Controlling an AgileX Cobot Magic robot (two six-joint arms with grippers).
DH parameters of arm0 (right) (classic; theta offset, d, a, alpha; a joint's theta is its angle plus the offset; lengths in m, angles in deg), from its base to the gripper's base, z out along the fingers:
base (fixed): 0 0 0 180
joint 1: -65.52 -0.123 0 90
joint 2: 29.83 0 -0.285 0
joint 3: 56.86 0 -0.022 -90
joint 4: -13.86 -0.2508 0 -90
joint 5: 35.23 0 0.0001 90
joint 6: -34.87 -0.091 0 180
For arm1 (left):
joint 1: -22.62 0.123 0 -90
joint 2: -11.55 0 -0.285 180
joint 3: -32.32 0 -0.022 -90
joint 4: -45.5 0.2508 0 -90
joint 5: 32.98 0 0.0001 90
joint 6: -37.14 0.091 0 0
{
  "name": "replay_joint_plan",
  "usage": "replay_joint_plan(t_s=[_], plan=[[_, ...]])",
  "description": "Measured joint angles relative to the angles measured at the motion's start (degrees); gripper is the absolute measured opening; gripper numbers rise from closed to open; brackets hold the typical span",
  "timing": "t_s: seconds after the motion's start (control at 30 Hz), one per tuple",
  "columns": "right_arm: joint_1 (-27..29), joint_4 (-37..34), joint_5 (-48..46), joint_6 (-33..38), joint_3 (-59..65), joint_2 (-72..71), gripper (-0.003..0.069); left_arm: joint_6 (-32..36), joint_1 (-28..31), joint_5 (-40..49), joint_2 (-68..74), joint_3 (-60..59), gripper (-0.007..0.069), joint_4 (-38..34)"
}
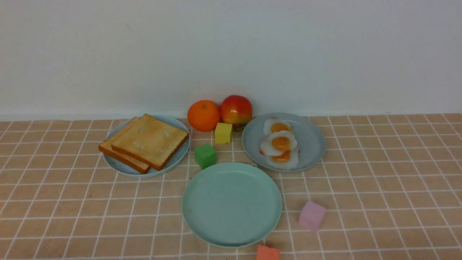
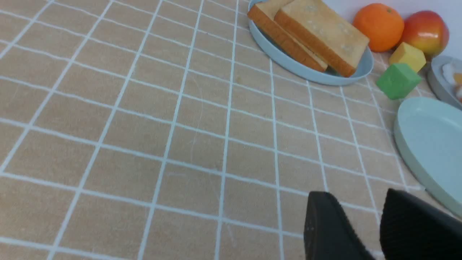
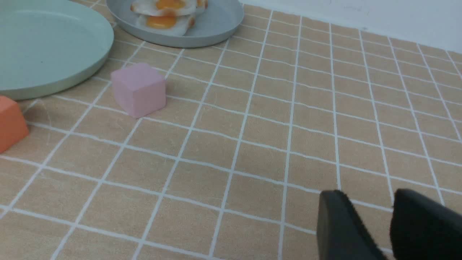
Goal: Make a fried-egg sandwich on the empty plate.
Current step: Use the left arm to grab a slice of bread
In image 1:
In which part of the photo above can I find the fried egg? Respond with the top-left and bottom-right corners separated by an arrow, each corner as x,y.
263,117 -> 293,135
260,131 -> 298,156
267,148 -> 299,170

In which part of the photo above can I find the toast slice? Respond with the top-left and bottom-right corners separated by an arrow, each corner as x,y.
111,114 -> 189,171
99,117 -> 149,174

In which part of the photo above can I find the yellow cube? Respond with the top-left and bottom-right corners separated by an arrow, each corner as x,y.
214,123 -> 233,144

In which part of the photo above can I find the red apple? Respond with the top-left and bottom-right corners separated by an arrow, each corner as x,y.
219,95 -> 253,125

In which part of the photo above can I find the orange fruit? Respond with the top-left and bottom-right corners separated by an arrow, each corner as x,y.
187,100 -> 221,132

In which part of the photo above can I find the green cube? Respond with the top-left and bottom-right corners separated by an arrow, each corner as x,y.
194,143 -> 217,169

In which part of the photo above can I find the green plate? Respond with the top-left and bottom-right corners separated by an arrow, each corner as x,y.
181,162 -> 282,248

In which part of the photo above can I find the grey-blue plate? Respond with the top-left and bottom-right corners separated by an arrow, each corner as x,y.
241,113 -> 326,172

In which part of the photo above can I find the pink cube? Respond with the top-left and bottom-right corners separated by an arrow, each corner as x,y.
298,201 -> 327,232

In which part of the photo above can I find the light blue plate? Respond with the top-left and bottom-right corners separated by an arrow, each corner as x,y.
101,115 -> 191,178

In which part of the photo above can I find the orange-red cube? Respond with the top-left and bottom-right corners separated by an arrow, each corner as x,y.
256,245 -> 280,260

